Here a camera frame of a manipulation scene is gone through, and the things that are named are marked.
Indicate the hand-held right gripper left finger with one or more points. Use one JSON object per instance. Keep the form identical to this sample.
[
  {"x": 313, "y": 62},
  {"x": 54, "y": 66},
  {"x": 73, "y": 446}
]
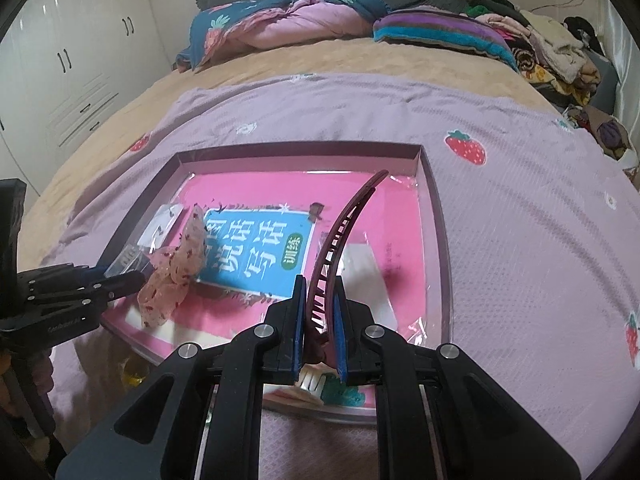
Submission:
[{"x": 299, "y": 330}]

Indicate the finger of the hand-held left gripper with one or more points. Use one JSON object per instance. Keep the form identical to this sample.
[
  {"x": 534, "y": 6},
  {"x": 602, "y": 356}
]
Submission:
[
  {"x": 90, "y": 295},
  {"x": 65, "y": 277}
]

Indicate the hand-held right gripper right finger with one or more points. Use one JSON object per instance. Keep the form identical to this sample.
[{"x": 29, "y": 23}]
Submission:
[{"x": 341, "y": 345}]

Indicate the grey hairpin card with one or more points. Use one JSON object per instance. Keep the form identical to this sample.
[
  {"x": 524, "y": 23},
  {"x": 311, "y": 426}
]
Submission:
[{"x": 127, "y": 257}]

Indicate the white card packet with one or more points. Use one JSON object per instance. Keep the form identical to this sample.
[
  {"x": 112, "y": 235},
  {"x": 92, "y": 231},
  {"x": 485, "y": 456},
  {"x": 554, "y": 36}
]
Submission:
[{"x": 370, "y": 280}]

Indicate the maroon banana hair clip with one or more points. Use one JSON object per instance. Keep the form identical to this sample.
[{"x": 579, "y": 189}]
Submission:
[{"x": 325, "y": 260}]

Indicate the dotted tulle bow hair clip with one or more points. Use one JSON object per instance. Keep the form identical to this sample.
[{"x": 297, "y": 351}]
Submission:
[{"x": 172, "y": 270}]

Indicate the white earring card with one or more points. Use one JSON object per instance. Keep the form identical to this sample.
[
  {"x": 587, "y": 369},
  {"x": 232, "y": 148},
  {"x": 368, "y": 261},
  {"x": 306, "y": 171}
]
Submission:
[{"x": 162, "y": 225}]

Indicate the shallow brown cardboard box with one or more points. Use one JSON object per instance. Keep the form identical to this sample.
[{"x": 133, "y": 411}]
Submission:
[{"x": 300, "y": 157}]

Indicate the yellow hair clip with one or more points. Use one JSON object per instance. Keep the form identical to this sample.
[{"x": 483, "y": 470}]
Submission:
[{"x": 135, "y": 372}]

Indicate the pink book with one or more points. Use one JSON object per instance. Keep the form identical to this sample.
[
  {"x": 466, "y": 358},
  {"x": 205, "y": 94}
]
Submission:
[{"x": 250, "y": 190}]

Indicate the purple printed blanket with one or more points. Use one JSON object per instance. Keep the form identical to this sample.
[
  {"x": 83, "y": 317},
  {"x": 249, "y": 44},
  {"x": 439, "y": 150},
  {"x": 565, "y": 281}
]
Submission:
[{"x": 500, "y": 260}]

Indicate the white wardrobe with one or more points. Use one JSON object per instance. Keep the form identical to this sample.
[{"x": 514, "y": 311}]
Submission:
[{"x": 75, "y": 60}]

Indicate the beige bedsheet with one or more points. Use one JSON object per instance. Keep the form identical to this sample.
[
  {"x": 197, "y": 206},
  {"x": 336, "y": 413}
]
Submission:
[{"x": 310, "y": 57}]

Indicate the navy floral pink quilt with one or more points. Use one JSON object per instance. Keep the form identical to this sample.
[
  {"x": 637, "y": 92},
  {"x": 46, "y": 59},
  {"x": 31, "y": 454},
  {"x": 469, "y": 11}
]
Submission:
[{"x": 250, "y": 15}]

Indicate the striped blanket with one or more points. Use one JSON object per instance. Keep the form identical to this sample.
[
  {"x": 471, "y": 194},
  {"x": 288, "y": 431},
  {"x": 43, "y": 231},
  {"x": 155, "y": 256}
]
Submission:
[{"x": 435, "y": 30}]

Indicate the pile of clothes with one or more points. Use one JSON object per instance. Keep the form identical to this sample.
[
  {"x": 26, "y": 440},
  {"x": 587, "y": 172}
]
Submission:
[{"x": 550, "y": 45}]

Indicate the white striped curtain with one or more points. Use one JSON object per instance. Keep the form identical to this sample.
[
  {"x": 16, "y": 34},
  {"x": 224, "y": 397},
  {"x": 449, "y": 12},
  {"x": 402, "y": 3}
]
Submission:
[{"x": 622, "y": 45}]

